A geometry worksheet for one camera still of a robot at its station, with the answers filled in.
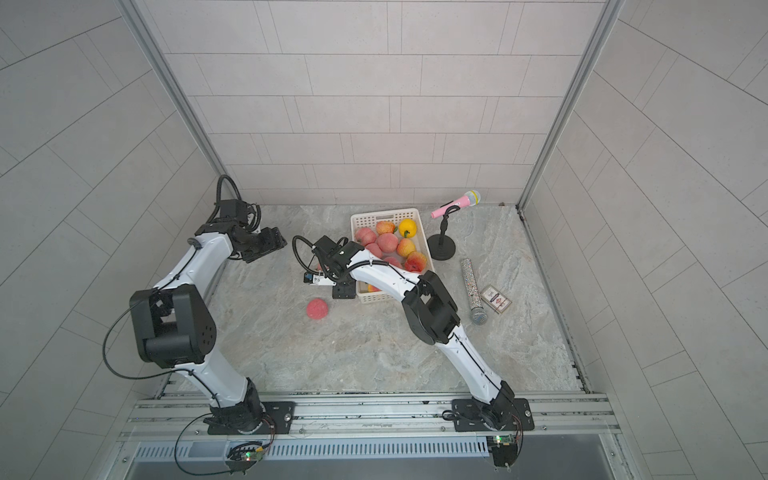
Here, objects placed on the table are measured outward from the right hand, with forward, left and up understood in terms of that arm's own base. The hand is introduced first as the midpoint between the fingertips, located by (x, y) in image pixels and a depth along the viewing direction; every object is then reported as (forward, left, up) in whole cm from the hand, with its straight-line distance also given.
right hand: (346, 280), depth 94 cm
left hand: (+9, +19, +11) cm, 24 cm away
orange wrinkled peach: (+20, -13, +3) cm, 24 cm away
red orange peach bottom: (+3, -22, +3) cm, 23 cm away
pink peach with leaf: (+15, -6, +4) cm, 16 cm away
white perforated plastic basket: (+22, -8, +5) cm, 24 cm away
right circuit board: (-45, -39, -6) cm, 60 cm away
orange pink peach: (+10, -20, +2) cm, 22 cm away
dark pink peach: (-10, +7, +2) cm, 13 cm away
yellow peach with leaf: (-12, -9, +14) cm, 21 cm away
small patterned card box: (-9, -46, -2) cm, 47 cm away
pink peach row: (+11, -14, +4) cm, 18 cm away
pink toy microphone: (+14, -40, +19) cm, 47 cm away
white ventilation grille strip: (-43, +4, -3) cm, 43 cm away
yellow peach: (+18, -21, +2) cm, 28 cm away
